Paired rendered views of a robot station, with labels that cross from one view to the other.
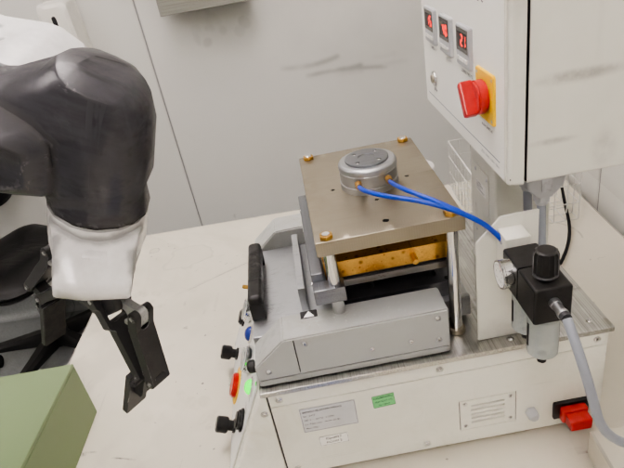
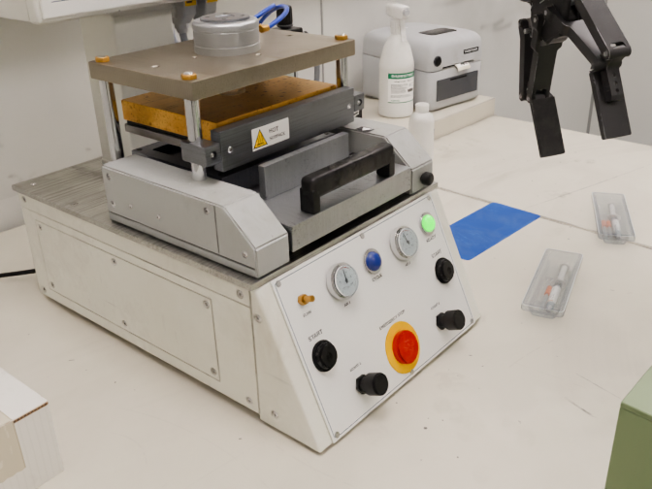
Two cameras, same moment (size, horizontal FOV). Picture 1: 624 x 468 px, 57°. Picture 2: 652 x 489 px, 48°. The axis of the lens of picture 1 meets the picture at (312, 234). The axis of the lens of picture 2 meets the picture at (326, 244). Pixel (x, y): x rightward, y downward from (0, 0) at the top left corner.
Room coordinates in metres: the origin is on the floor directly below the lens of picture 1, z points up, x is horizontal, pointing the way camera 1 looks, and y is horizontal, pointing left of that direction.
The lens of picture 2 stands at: (1.32, 0.57, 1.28)
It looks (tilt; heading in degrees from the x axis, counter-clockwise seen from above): 26 degrees down; 220
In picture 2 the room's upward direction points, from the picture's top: 2 degrees counter-clockwise
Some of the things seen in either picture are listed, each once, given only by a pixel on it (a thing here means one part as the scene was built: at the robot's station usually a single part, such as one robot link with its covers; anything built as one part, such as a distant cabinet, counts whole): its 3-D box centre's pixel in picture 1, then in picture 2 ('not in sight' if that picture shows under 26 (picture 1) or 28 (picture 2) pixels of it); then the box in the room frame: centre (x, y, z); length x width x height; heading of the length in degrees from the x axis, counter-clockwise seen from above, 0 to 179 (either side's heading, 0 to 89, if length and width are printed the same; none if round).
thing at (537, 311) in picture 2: not in sight; (553, 284); (0.41, 0.23, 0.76); 0.18 x 0.06 x 0.02; 14
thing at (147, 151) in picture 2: (379, 259); (236, 150); (0.71, -0.09, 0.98); 0.20 x 0.17 x 0.03; 0
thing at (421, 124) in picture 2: not in sight; (421, 139); (0.12, -0.19, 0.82); 0.05 x 0.05 x 0.14
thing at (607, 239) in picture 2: not in sight; (611, 218); (0.14, 0.21, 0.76); 0.18 x 0.06 x 0.02; 25
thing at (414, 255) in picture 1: (373, 213); (236, 84); (0.70, -0.09, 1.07); 0.22 x 0.17 x 0.10; 0
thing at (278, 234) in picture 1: (325, 232); (190, 211); (0.85, -0.02, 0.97); 0.25 x 0.05 x 0.07; 90
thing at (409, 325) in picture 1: (344, 338); (349, 146); (0.57, -0.01, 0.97); 0.26 x 0.05 x 0.07; 90
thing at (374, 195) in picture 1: (396, 201); (223, 65); (0.69, -0.12, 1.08); 0.31 x 0.24 x 0.13; 0
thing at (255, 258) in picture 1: (256, 279); (349, 175); (0.71, 0.09, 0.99); 0.15 x 0.02 x 0.04; 0
